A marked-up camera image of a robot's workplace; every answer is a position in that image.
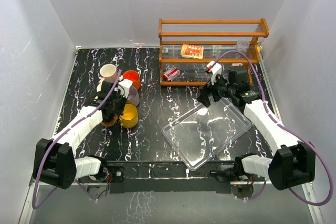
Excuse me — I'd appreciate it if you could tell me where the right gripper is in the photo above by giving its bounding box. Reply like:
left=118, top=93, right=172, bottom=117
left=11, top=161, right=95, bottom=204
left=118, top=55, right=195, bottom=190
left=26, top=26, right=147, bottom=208
left=197, top=72, right=235, bottom=107

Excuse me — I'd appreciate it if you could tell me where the yellow mug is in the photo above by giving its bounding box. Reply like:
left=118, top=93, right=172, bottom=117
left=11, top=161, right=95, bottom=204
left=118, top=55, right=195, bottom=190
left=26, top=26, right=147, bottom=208
left=119, top=104, right=138, bottom=128

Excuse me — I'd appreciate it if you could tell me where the purple mug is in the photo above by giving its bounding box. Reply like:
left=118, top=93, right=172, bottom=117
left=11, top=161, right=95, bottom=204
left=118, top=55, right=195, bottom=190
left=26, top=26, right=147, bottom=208
left=127, top=86, right=140, bottom=106

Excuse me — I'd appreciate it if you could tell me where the pink mug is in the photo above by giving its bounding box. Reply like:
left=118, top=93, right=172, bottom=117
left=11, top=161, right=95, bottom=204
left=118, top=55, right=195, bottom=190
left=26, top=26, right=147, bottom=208
left=99, top=64, right=118, bottom=83

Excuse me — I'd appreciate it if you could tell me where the orange mug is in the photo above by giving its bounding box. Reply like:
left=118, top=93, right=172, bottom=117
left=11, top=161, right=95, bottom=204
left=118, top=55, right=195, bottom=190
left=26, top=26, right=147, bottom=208
left=123, top=70, right=141, bottom=90

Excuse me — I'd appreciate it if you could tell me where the pale green mug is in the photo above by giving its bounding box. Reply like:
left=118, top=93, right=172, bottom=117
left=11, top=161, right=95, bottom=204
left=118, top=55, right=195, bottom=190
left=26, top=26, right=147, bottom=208
left=96, top=83, right=102, bottom=92

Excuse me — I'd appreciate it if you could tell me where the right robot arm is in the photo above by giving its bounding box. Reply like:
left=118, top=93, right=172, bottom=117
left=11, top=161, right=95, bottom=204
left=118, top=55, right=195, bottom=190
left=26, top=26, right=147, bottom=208
left=197, top=61, right=316, bottom=190

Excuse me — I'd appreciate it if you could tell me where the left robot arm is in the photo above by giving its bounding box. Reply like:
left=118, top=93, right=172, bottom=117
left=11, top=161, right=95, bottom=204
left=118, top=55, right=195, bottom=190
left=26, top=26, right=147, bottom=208
left=33, top=80, right=132, bottom=189

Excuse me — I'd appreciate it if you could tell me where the clear plastic cup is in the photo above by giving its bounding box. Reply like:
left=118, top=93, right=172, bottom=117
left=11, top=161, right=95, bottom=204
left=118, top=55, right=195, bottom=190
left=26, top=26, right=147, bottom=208
left=235, top=39, right=250, bottom=53

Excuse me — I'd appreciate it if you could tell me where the white and red box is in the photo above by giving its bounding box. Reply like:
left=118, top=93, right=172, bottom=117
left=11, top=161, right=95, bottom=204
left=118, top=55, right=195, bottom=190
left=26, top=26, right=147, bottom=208
left=232, top=63, right=244, bottom=67

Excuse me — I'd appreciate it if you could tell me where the red and white can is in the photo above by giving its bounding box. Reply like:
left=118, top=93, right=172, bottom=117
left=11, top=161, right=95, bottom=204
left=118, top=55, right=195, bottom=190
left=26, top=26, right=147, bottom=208
left=163, top=67, right=180, bottom=81

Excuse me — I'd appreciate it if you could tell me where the clear plastic tray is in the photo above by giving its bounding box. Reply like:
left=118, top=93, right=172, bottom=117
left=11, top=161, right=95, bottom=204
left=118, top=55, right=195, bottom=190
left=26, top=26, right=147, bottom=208
left=162, top=97, right=251, bottom=171

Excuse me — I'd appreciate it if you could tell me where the orange snack packet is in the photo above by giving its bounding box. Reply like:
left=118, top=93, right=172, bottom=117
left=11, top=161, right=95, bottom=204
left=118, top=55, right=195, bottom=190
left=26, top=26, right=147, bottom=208
left=180, top=44, right=204, bottom=59

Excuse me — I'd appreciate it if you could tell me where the wooden shelf rack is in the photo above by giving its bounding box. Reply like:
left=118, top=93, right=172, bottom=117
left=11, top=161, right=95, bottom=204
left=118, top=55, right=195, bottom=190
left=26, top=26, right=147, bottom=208
left=158, top=18, right=269, bottom=86

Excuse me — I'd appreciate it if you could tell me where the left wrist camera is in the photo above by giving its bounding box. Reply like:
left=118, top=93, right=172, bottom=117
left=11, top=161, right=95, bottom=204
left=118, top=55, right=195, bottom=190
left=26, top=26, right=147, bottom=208
left=116, top=79, right=133, bottom=99

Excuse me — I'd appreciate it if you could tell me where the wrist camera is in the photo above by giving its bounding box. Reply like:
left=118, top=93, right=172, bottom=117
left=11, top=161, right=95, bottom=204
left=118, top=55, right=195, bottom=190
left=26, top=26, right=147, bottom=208
left=206, top=61, right=222, bottom=85
left=116, top=79, right=133, bottom=99

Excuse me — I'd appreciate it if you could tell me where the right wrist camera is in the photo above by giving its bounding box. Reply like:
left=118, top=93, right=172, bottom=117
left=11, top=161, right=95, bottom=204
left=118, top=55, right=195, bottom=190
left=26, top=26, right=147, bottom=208
left=206, top=61, right=222, bottom=85

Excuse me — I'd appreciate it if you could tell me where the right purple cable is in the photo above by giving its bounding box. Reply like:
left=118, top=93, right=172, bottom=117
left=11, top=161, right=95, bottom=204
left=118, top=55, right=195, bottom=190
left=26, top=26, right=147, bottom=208
left=214, top=50, right=334, bottom=206

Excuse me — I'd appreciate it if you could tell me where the purple cable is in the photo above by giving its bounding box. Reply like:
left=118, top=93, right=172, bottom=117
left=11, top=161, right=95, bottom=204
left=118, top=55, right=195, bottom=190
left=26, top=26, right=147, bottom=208
left=31, top=69, right=123, bottom=210
left=214, top=50, right=334, bottom=206

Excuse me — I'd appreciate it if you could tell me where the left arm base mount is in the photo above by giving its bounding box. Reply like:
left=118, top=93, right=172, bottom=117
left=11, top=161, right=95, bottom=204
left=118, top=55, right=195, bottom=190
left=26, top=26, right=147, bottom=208
left=75, top=156, right=125, bottom=204

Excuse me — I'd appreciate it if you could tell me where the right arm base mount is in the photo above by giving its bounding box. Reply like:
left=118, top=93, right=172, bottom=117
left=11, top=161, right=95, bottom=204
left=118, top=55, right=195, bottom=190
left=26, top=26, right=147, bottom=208
left=209, top=165, right=267, bottom=202

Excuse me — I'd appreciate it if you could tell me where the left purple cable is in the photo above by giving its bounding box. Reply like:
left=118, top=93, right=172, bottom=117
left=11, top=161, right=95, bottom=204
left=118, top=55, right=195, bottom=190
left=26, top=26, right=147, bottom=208
left=31, top=69, right=123, bottom=210

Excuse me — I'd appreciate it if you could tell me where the aluminium frame rail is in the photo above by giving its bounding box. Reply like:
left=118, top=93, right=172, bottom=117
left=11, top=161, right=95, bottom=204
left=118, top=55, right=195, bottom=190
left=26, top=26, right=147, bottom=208
left=19, top=183, right=324, bottom=223

